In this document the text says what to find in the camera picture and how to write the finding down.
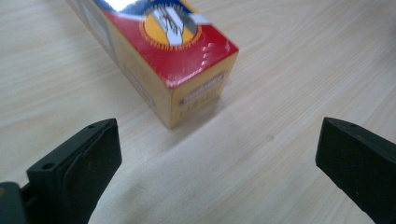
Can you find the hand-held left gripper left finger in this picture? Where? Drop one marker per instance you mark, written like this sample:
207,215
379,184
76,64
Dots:
77,168

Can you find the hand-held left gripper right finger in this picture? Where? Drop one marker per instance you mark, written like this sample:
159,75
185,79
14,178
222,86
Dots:
361,165

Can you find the red and yellow cardboard box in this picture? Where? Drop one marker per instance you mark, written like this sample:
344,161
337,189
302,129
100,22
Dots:
174,59

